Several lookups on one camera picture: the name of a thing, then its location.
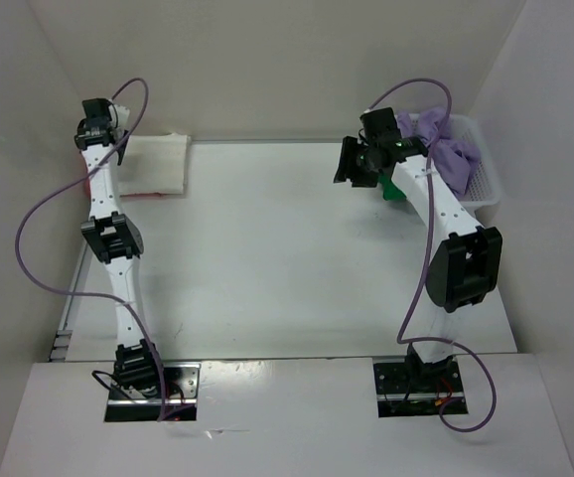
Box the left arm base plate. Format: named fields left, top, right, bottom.
left=91, top=362, right=202, bottom=423

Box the red t shirt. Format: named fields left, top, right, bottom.
left=83, top=170, right=166, bottom=203

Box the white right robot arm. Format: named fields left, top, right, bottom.
left=334, top=107, right=502, bottom=391

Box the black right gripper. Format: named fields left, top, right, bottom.
left=333, top=135, right=380, bottom=188

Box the cream white t shirt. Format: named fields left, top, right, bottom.
left=117, top=134, right=192, bottom=195

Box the white plastic basket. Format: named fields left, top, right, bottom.
left=405, top=111, right=504, bottom=210

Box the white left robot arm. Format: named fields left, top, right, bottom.
left=74, top=98, right=168, bottom=398

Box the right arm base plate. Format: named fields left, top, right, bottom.
left=372, top=357, right=468, bottom=418

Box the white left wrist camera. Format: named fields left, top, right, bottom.
left=109, top=101, right=130, bottom=130

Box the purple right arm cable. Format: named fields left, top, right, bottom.
left=365, top=78, right=498, bottom=432

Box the green t shirt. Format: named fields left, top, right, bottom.
left=378, top=174, right=406, bottom=202

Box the purple t shirt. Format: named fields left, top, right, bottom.
left=395, top=106, right=482, bottom=199

